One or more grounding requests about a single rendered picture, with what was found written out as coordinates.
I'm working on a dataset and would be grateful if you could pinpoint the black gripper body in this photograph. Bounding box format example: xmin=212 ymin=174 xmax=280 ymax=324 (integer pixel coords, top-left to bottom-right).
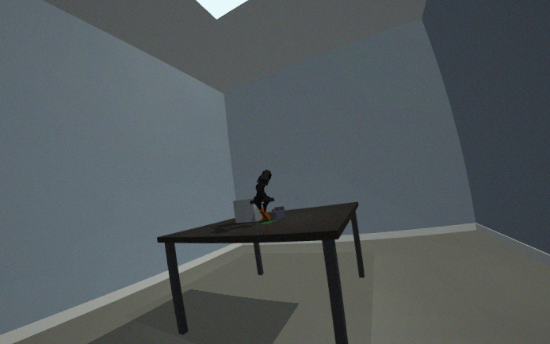
xmin=250 ymin=191 xmax=274 ymax=204

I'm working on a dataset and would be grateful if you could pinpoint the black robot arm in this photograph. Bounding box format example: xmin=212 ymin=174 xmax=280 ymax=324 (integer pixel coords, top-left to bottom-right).
xmin=254 ymin=170 xmax=272 ymax=200

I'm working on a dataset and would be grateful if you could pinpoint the orange l-shaped part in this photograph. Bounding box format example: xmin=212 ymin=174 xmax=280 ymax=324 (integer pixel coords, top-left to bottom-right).
xmin=260 ymin=208 xmax=270 ymax=220

